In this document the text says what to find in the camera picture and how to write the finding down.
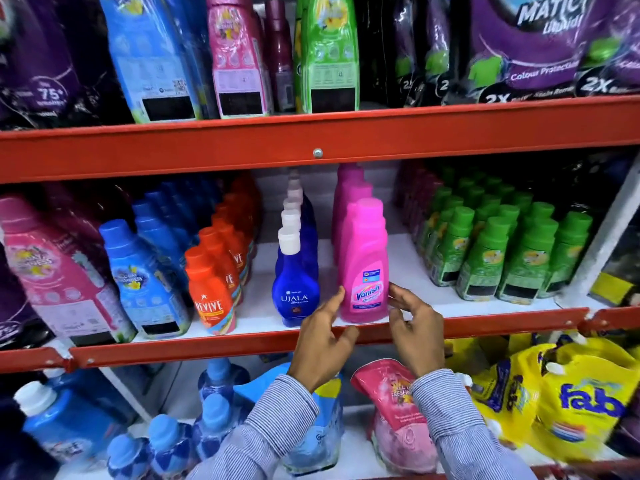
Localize person's left hand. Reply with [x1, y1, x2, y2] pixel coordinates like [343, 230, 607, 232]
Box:
[287, 286, 360, 393]

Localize person's right hand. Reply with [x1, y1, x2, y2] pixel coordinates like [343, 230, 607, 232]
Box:
[387, 282, 446, 378]

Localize pink stain remover bottle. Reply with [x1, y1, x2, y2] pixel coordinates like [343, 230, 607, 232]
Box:
[338, 197, 390, 324]
[331, 163, 375, 265]

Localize person's right forearm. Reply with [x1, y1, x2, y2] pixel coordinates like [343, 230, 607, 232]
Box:
[410, 368, 539, 480]

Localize person's left forearm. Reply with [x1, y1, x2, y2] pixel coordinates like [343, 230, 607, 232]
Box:
[186, 374, 321, 480]

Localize red metal shelf beam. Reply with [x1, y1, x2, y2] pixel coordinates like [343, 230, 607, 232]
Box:
[0, 95, 640, 185]
[0, 307, 640, 374]

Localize row of white-capped blue bottles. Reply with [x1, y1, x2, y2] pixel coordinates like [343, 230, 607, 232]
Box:
[271, 168, 321, 328]

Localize pink refill pouch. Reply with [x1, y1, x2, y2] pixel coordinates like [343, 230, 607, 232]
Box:
[350, 358, 440, 476]

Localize blue clear refill pouch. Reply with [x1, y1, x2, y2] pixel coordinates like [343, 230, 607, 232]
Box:
[233, 363, 345, 476]

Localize group of green softener bottles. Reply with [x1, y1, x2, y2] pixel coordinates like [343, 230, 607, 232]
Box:
[415, 165, 594, 306]

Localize row of maroon bottles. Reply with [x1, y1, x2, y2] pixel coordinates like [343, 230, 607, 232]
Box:
[394, 161, 442, 241]

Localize yellow detergent pouch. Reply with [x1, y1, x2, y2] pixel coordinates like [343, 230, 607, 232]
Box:
[469, 343, 557, 448]
[529, 338, 640, 464]

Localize small light blue bottle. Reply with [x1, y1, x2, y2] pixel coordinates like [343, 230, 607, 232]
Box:
[146, 414, 197, 479]
[106, 433, 152, 480]
[192, 393, 241, 461]
[197, 358, 252, 406]

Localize row of orange bottles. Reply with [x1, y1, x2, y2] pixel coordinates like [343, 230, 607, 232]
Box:
[184, 174, 263, 336]

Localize row of blue softener bottles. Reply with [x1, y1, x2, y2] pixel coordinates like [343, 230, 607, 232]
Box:
[98, 176, 223, 341]

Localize yellow and black packet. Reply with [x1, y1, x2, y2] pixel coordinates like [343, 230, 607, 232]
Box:
[589, 239, 640, 308]

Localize narrow purple detergent pouch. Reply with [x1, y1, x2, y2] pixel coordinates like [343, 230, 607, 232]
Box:
[392, 0, 452, 108]

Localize tall green softener bottle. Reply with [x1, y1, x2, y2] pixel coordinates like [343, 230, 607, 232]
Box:
[294, 0, 361, 115]

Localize maroon softener bottle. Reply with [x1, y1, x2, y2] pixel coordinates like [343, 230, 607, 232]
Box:
[263, 0, 297, 114]

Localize white-capped large blue bottle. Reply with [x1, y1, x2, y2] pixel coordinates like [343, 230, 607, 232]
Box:
[13, 380, 127, 468]

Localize tall pink softener bottle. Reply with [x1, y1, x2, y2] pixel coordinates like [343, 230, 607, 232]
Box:
[205, 0, 274, 120]

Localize large pink softener bottle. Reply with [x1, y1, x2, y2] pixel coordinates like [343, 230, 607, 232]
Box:
[0, 194, 137, 348]

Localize large purple detergent pouch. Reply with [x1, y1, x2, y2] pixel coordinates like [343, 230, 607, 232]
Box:
[574, 0, 640, 98]
[444, 0, 593, 105]

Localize blue softener refill pouch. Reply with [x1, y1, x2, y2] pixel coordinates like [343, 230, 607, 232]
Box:
[98, 0, 221, 125]

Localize dark purple detergent pouch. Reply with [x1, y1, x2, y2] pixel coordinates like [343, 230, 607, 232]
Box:
[0, 0, 135, 131]

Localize white shelf upright post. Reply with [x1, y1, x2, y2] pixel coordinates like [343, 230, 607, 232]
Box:
[554, 154, 640, 309]

